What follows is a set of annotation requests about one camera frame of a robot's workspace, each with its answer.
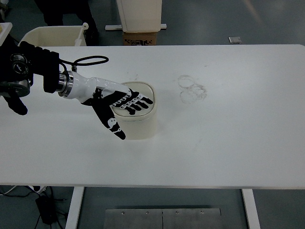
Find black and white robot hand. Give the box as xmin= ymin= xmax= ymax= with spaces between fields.
xmin=65 ymin=71 xmax=153 ymax=140

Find cream square trash can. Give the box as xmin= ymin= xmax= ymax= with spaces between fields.
xmin=112 ymin=82 xmax=157 ymax=140

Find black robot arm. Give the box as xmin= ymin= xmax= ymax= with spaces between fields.
xmin=0 ymin=35 xmax=69 ymax=115

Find brown cardboard box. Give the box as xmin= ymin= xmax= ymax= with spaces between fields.
xmin=122 ymin=32 xmax=157 ymax=46

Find grey metal floor bar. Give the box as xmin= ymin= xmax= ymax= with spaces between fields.
xmin=105 ymin=24 xmax=167 ymax=31

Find cream plastic bin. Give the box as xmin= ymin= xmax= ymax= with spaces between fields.
xmin=19 ymin=23 xmax=89 ymax=47

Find white table at left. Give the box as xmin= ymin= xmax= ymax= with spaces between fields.
xmin=0 ymin=22 xmax=12 ymax=46

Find black power adapter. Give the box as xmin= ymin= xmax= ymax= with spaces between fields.
xmin=35 ymin=196 xmax=57 ymax=225

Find left white table leg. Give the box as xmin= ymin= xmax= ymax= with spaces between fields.
xmin=65 ymin=187 xmax=85 ymax=229

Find white table leg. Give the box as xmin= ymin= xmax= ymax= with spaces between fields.
xmin=242 ymin=189 xmax=261 ymax=229
xmin=65 ymin=187 xmax=85 ymax=229

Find small grey floor plate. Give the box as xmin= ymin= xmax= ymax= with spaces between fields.
xmin=228 ymin=36 xmax=243 ymax=44

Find metal floor plate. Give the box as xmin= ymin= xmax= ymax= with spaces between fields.
xmin=103 ymin=208 xmax=224 ymax=229

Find right white table leg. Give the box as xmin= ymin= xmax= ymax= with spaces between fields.
xmin=242 ymin=189 xmax=261 ymax=229

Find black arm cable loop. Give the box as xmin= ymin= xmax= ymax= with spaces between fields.
xmin=58 ymin=55 xmax=110 ymax=72

